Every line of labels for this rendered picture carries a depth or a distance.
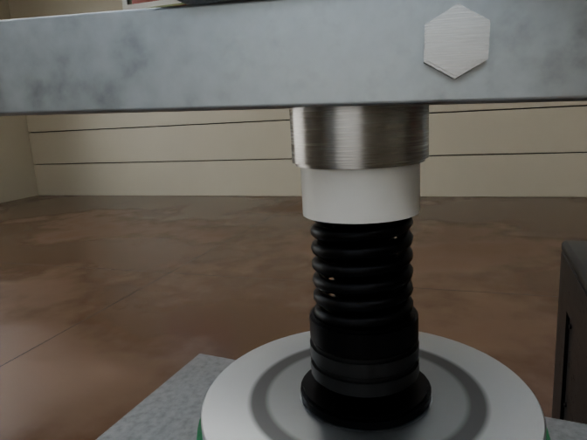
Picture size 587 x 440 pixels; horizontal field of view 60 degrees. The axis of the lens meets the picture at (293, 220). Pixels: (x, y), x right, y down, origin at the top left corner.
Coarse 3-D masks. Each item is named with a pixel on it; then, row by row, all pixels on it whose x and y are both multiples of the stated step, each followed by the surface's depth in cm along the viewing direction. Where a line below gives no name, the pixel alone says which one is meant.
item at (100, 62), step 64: (256, 0) 24; (320, 0) 23; (384, 0) 22; (448, 0) 22; (512, 0) 21; (576, 0) 21; (0, 64) 28; (64, 64) 27; (128, 64) 26; (192, 64) 25; (256, 64) 24; (320, 64) 24; (384, 64) 23; (448, 64) 21; (512, 64) 22; (576, 64) 21
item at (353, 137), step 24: (312, 120) 27; (336, 120) 26; (360, 120) 26; (384, 120) 26; (408, 120) 26; (312, 144) 27; (336, 144) 26; (360, 144) 26; (384, 144) 26; (408, 144) 27; (336, 168) 27; (360, 168) 26
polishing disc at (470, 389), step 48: (288, 336) 42; (432, 336) 41; (240, 384) 35; (288, 384) 35; (432, 384) 34; (480, 384) 33; (240, 432) 30; (288, 432) 29; (336, 432) 29; (384, 432) 29; (432, 432) 29; (480, 432) 29; (528, 432) 28
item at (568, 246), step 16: (576, 256) 106; (560, 272) 120; (576, 272) 101; (560, 288) 119; (576, 288) 101; (560, 304) 119; (576, 304) 100; (560, 320) 118; (576, 320) 100; (560, 336) 118; (576, 336) 103; (560, 352) 117; (576, 352) 103; (560, 368) 117; (576, 368) 103; (560, 384) 116; (576, 384) 102; (560, 400) 116; (576, 400) 102; (560, 416) 116; (576, 416) 102
